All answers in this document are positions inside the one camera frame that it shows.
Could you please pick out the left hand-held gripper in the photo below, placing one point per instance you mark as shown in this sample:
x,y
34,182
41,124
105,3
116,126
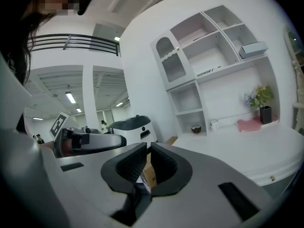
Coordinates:
x,y
59,127

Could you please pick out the brown cup with white rim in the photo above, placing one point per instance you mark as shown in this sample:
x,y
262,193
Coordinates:
x,y
196,129

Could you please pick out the person's black printed top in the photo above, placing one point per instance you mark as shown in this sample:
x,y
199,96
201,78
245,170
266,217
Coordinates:
x,y
7,63

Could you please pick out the pink folded cloth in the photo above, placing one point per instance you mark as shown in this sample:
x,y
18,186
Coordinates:
x,y
248,125

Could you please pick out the white shelf cabinet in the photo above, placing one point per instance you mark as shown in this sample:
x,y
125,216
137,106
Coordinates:
x,y
237,148

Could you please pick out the black head-mounted camera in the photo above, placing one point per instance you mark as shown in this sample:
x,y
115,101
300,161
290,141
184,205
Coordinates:
x,y
85,1

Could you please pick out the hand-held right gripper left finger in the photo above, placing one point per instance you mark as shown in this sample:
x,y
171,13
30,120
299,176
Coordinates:
x,y
85,186

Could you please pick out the black balcony railing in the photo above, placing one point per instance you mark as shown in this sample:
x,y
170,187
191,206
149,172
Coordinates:
x,y
76,41

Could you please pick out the purple and yellow flower bouquet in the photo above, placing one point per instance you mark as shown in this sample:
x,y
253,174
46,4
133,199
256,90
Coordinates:
x,y
260,96

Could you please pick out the brass drawer knob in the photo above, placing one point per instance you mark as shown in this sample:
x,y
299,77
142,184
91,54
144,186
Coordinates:
x,y
272,178

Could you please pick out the grey and white box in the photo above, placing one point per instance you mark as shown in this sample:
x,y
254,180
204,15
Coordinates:
x,y
253,50

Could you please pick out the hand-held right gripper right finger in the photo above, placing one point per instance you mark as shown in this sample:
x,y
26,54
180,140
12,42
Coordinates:
x,y
202,198

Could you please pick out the white arched cabinet door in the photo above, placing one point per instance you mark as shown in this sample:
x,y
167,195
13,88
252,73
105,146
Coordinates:
x,y
173,65

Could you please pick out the white enamel mug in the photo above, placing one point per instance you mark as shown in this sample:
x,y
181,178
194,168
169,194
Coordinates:
x,y
214,125

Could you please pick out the long ceiling light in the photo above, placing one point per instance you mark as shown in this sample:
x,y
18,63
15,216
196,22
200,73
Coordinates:
x,y
70,97
38,119
119,104
78,110
116,38

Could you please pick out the brown cardboard box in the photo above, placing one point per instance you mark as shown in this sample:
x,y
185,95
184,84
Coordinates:
x,y
149,174

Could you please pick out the white ornate vanity stand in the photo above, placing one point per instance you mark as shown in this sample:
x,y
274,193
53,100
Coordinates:
x,y
298,79

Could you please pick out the flat white book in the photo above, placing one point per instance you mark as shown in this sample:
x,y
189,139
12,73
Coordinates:
x,y
206,73

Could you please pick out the white shelf compartment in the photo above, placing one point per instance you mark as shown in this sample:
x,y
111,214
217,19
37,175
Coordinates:
x,y
190,119

